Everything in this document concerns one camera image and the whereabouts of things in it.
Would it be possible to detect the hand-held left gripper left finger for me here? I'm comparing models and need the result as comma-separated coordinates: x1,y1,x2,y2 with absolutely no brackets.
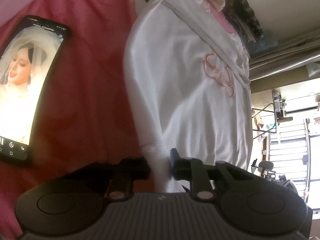
67,156,152,202

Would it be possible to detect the blue water bottle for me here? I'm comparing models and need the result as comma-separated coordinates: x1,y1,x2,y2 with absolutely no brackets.
246,30,279,58

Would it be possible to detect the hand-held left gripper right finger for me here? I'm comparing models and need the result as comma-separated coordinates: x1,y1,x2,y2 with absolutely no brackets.
170,148,253,202

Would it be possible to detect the dark plaid folded garment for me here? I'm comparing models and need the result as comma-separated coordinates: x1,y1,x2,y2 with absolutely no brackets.
224,0,263,38

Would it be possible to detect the grey swivel chair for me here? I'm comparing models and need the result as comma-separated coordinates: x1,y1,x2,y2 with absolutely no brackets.
251,159,275,180

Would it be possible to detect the black smartphone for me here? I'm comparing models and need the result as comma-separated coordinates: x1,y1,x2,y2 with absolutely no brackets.
0,15,71,167

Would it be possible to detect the pink floral blanket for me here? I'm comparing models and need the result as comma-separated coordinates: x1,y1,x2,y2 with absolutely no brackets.
0,0,240,230

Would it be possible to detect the beige curtain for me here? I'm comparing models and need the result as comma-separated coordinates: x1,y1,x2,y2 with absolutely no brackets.
249,37,320,80

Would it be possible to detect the white bear-print sweatshirt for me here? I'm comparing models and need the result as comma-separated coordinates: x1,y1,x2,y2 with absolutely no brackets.
122,0,252,193

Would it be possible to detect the beige folded garment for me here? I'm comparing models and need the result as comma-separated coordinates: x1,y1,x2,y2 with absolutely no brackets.
231,12,258,43

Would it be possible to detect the metal folding table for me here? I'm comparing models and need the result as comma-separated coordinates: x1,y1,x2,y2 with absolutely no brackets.
251,101,293,140

